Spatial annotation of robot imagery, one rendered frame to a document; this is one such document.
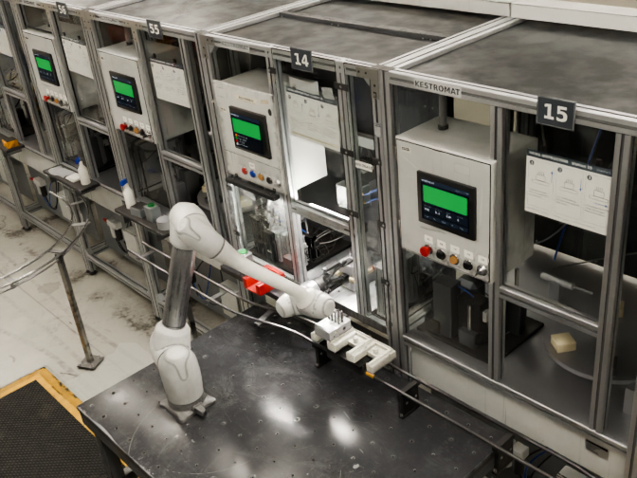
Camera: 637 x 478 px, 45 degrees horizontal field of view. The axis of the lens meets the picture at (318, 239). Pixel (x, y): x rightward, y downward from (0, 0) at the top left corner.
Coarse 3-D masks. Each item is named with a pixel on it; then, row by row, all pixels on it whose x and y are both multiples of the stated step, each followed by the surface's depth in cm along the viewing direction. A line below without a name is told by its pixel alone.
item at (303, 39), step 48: (336, 0) 384; (384, 0) 360; (432, 0) 339; (480, 0) 321; (288, 48) 305; (336, 48) 306; (384, 48) 299; (384, 192) 293; (336, 240) 393; (384, 240) 304
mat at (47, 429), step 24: (24, 384) 464; (48, 384) 461; (0, 408) 446; (24, 408) 444; (48, 408) 442; (72, 408) 440; (0, 432) 427; (24, 432) 425; (48, 432) 423; (72, 432) 421; (0, 456) 411; (24, 456) 409; (48, 456) 407; (72, 456) 405; (96, 456) 403
